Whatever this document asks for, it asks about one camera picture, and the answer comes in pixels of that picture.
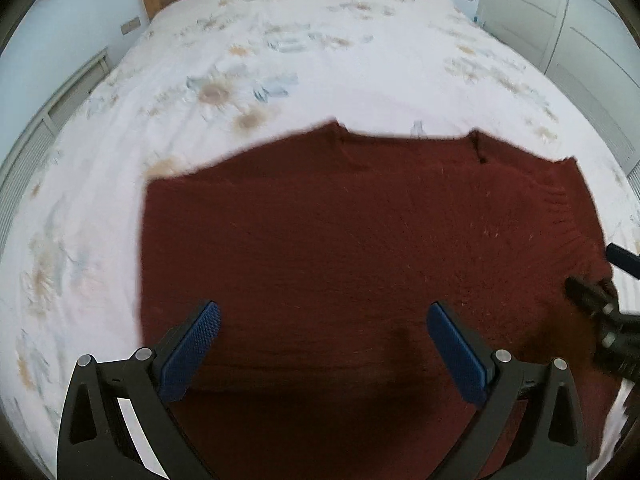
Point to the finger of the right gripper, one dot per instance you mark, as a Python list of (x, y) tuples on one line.
[(623, 259), (589, 298)]

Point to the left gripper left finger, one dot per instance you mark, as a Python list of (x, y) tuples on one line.
[(94, 441)]

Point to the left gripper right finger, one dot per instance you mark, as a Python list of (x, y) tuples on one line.
[(549, 443)]

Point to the dark red knit sweater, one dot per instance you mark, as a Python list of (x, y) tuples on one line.
[(324, 251)]

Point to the white wardrobe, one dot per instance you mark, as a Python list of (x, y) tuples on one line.
[(586, 50)]

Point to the white radiator cover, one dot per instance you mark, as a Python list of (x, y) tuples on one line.
[(34, 142)]

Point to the floral white bed cover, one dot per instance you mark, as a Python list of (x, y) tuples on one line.
[(205, 79)]

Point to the left wall socket plate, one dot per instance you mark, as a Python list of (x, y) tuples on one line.
[(130, 26)]

